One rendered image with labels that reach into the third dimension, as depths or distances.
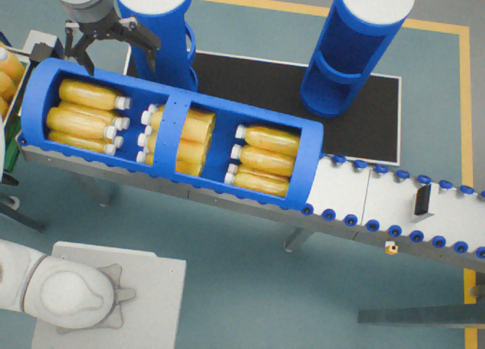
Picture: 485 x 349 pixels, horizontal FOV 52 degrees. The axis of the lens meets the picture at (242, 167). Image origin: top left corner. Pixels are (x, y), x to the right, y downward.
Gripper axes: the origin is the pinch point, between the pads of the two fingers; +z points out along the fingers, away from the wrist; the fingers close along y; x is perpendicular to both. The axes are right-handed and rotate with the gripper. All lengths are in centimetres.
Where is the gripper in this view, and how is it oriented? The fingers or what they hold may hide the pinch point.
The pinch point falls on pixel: (121, 65)
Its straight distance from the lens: 115.9
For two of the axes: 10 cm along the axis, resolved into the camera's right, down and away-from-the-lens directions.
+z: 0.5, 3.6, 9.3
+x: 0.6, 9.3, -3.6
